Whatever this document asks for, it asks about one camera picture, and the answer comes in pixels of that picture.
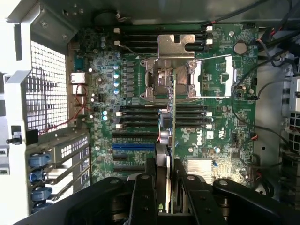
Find silver finned chipset heatsink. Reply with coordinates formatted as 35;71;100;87
187;157;216;185

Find long black expansion slot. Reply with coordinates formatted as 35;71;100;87
113;165;146;172
112;131;160;139

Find blue expansion slot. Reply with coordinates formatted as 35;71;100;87
112;143;157;151

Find black RAM slot white latches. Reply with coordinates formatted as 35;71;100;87
116;122;213;130
113;39;213;47
113;25;213;34
116;111;213;117

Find green Dell motherboard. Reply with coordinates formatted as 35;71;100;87
67;22;261;189

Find perforated metal slot cover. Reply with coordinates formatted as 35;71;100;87
52;135;91;164

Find blue card retention clip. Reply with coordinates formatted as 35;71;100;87
30;170;49;184
31;202;54;214
31;187;54;203
29;152;52;166

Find metal CPU socket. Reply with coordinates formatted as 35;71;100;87
140;55;203;102

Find silver ethernet port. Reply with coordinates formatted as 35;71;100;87
69;72;87;84

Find black plunger latch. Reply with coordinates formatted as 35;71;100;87
6;125;23;145

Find perforated metal fan grille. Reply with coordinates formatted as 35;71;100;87
26;40;69;136

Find metal socket cover plate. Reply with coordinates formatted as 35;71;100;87
157;34;196;60

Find silver coin cell battery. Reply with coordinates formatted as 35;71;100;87
233;41;248;55

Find grey open PC case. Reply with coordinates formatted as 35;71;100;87
0;0;300;225

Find black looped wire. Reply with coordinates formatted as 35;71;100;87
231;69;260;110

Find thin red wire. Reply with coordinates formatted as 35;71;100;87
38;83;92;136

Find thin wire locking lever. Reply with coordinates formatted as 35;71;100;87
195;54;233;63

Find black cable bundle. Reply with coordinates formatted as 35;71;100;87
203;0;300;78

